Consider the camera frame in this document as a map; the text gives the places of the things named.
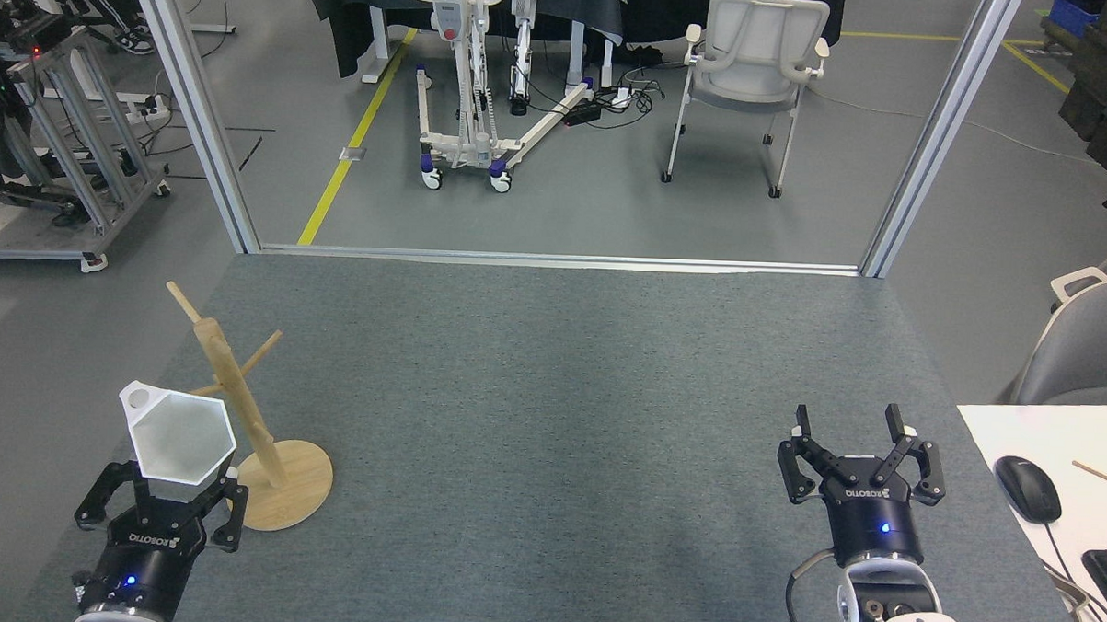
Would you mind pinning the white desk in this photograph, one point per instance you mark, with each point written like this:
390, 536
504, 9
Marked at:
1074, 430

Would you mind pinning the metal floor plate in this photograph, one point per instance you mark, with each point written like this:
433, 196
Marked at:
353, 154

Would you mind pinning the aluminium frame cart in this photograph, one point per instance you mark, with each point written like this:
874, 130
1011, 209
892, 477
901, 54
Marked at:
71, 147

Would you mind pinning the white stand on wheels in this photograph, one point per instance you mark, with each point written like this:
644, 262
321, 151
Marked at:
465, 87

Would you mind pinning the white power strip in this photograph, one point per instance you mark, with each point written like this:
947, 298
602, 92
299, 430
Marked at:
622, 98

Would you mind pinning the wooden cup rack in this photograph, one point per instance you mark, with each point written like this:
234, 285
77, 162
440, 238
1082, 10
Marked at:
280, 486

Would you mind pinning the silver post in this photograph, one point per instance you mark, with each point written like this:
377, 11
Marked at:
937, 131
197, 105

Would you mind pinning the white chair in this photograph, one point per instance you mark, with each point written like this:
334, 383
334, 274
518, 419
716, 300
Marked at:
756, 60

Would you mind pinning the white hexagonal cup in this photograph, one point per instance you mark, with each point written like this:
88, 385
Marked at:
181, 441

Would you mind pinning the table with black cloth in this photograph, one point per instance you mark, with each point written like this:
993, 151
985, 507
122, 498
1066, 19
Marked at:
361, 10

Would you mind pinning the black computer mouse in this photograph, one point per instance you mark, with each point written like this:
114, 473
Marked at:
1028, 489

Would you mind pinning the thin wooden stick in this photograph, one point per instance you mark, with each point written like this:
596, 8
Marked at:
1105, 477

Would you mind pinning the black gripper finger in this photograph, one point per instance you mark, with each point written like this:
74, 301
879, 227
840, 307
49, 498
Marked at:
229, 516
925, 471
801, 467
110, 489

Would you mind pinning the silver table edge rail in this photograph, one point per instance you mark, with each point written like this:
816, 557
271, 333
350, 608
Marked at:
555, 259

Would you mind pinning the blue bin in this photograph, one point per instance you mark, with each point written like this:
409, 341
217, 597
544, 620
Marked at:
1075, 16

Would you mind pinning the black power strip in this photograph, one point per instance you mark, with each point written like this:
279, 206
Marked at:
582, 114

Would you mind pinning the person's shoe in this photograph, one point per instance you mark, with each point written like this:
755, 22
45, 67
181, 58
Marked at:
135, 40

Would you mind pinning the grey office chair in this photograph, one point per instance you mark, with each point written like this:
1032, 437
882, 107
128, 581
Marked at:
1090, 357

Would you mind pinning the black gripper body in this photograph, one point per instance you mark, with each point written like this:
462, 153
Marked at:
873, 525
149, 559

